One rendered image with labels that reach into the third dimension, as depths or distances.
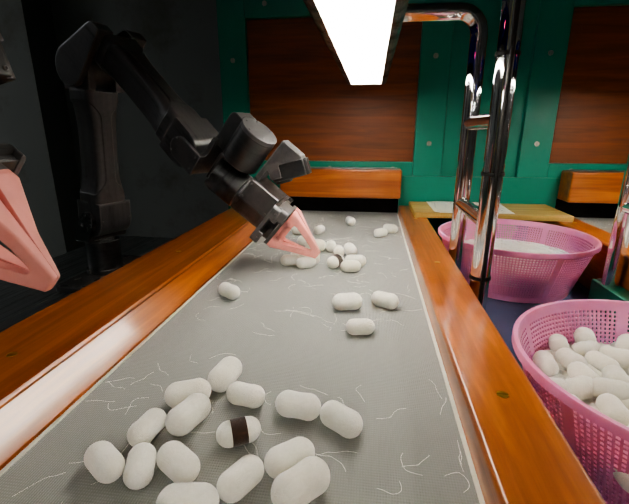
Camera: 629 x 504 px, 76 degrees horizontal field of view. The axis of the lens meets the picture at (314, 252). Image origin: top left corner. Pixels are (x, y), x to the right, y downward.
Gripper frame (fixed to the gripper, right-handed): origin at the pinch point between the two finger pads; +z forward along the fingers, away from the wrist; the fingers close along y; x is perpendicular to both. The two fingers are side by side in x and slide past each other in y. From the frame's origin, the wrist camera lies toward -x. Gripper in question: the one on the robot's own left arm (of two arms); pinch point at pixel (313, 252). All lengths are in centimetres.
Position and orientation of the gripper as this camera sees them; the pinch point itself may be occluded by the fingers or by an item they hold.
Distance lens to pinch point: 64.3
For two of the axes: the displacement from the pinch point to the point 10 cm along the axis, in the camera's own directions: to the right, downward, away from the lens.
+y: 1.3, -2.8, 9.5
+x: -6.3, 7.2, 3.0
